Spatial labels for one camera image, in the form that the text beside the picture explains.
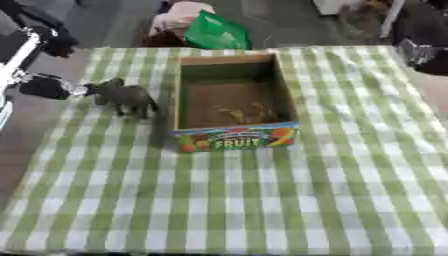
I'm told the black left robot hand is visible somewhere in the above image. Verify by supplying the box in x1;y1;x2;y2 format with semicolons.
0;25;83;101

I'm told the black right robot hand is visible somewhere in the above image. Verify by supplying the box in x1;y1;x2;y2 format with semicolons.
397;37;448;77

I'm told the cardboard box with fruit print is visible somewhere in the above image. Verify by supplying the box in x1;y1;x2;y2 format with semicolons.
168;53;303;154

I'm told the black chair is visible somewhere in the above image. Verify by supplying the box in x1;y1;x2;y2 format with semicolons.
390;0;448;47

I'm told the white pole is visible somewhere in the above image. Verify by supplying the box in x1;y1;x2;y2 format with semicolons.
378;0;408;40

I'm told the grey toy elephant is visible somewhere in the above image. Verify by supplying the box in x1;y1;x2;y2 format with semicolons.
82;77;161;120

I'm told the dark brown bag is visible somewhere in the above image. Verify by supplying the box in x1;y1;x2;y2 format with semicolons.
140;29;193;48

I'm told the pink bag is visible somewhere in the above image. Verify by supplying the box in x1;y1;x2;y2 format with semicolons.
147;0;217;38

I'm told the green plastic bag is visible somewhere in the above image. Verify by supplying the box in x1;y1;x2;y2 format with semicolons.
182;9;254;51

